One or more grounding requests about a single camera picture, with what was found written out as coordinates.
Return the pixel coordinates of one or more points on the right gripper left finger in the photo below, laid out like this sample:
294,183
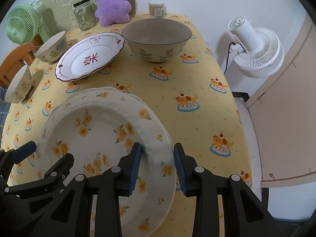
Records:
117,181

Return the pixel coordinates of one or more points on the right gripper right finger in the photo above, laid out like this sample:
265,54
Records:
243,212

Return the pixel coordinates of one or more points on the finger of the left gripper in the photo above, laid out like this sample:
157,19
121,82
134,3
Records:
15,156
59,167

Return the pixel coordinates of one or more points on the small floral white plate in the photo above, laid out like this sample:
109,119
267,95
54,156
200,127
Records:
103,152

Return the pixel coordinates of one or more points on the large floral white plate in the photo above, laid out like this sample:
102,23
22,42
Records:
138,98

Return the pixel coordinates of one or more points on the red trimmed white plate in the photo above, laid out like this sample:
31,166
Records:
88,56

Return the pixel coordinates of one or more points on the large floral ceramic bowl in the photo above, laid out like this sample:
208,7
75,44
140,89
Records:
156,40

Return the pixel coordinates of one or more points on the blue plaid pillow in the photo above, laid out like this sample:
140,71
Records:
4,106

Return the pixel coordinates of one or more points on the wooden bed headboard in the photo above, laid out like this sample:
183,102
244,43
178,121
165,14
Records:
22,55

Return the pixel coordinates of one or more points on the green desk fan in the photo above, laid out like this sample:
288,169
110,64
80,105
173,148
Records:
26,21

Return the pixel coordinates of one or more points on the green patterned mat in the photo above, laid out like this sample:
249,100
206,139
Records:
59,15

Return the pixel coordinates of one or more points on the white standing fan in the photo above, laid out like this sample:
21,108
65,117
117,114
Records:
257,52

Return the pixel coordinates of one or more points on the glass jar with lid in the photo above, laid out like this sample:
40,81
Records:
85,14

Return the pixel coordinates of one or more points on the yellow patterned tablecloth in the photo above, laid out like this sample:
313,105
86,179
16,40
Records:
188,93

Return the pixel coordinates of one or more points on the purple plush toy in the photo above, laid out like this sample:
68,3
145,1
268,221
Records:
113,12

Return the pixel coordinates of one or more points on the cotton swab container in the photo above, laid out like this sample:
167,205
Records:
157,9

